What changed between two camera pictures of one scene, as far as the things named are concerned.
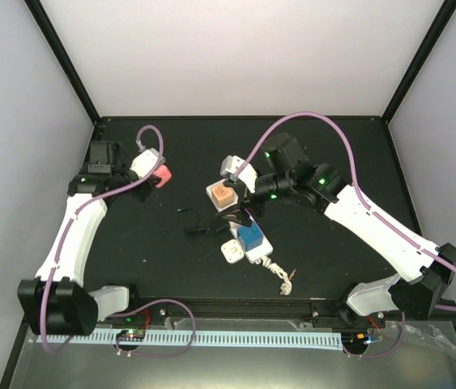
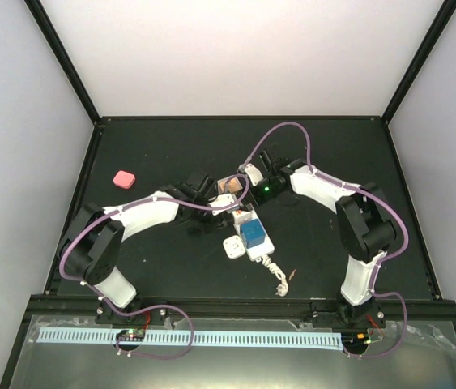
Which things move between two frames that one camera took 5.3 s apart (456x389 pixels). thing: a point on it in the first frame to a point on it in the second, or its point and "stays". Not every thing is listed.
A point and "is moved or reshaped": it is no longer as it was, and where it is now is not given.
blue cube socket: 249,237 stays
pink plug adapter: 163,172 is moved or reshaped
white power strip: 221,195 to 256,254
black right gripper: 247,199 to 257,199
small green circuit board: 136,335 stays
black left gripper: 142,192 to 215,224
